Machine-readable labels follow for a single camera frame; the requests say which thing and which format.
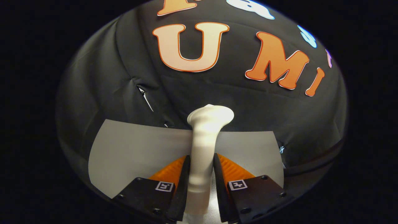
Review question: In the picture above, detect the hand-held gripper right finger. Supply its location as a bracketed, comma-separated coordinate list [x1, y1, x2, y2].
[213, 153, 294, 224]

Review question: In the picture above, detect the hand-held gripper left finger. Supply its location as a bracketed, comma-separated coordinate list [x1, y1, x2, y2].
[112, 155, 191, 223]

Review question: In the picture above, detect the white garment steamer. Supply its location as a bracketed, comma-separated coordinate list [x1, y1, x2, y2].
[185, 104, 235, 224]

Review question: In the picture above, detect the grey drawer cabinet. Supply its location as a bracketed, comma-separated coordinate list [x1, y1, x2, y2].
[88, 119, 284, 199]

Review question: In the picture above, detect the black backdrop cloth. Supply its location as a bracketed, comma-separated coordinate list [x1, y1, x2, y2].
[55, 0, 349, 199]

